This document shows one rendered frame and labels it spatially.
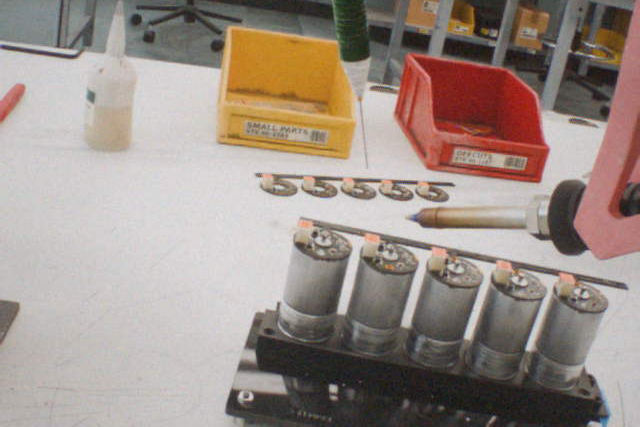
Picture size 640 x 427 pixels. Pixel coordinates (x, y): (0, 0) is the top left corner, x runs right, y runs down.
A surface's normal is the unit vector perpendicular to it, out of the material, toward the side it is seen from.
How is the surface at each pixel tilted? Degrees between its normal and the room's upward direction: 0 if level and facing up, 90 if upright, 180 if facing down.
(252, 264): 0
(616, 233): 99
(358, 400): 0
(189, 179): 0
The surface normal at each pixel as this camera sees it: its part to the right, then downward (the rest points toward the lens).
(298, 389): 0.18, -0.90
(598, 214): -0.83, 0.24
